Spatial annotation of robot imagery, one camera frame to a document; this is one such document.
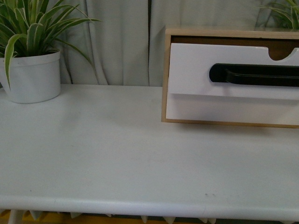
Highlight green spider plant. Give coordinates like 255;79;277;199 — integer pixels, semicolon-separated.
0;0;94;84

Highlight wooden drawer cabinet frame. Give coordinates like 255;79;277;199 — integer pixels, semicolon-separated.
161;28;299;129

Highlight white table leg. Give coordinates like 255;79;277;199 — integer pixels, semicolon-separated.
8;210;23;224

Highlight grey curtain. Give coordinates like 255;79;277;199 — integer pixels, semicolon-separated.
60;0;277;86

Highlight white drawer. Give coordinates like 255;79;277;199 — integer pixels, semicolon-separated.
162;93;299;127
168;43;299;100

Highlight white plant pot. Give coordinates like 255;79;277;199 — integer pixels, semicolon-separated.
0;52;61;104

